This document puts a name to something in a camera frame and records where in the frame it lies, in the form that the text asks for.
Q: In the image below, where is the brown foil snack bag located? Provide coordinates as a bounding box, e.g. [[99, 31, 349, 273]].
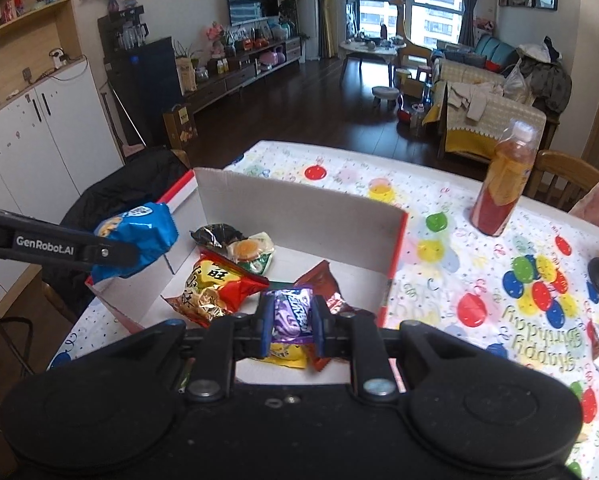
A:
[[294, 260, 377, 373]]

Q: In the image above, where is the white red cardboard box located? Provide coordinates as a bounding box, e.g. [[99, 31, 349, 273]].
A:
[[84, 167, 410, 386]]

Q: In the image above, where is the brown paper bag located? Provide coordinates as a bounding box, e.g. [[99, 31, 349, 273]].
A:
[[163, 104, 198, 152]]

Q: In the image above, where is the white cupboard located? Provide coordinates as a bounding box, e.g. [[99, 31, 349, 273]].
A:
[[0, 57, 126, 281]]

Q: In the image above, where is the orange juice bottle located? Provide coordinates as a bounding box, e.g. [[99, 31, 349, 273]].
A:
[[470, 120, 540, 237]]

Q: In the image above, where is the sofa with yellow cover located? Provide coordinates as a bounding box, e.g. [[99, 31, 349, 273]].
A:
[[424, 35, 573, 162]]

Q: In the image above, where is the orange jelly cup snack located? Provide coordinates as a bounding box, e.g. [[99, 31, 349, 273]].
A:
[[228, 232, 275, 275]]

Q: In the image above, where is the black foil snack packet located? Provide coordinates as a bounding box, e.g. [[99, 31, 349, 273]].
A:
[[190, 223, 245, 256]]

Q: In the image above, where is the yellow triangular snack packet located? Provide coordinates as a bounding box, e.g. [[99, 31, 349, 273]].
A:
[[262, 342, 308, 370]]

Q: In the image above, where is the round coffee table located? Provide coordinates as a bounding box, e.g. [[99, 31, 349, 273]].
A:
[[339, 40, 403, 87]]

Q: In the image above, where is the colourful balloon tablecloth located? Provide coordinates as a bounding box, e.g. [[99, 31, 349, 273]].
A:
[[47, 138, 599, 480]]

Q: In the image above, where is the black jacket on chair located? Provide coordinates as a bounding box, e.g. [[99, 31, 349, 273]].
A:
[[42, 148, 190, 323]]

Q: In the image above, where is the wooden tv cabinet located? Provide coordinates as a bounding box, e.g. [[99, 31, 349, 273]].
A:
[[185, 37, 303, 114]]

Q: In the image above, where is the red yellow chip bag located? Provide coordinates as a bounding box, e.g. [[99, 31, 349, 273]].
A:
[[164, 249, 270, 328]]

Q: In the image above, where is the wooden dining chair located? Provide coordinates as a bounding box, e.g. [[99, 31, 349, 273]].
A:
[[524, 150, 599, 211]]

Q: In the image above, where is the blue cookie packet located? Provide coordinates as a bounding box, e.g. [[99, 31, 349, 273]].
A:
[[91, 203, 179, 283]]

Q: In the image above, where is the purple candy packet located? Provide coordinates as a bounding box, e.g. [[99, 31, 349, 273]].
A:
[[272, 288, 313, 344]]

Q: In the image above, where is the small round stool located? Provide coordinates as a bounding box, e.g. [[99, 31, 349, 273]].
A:
[[371, 86, 400, 110]]

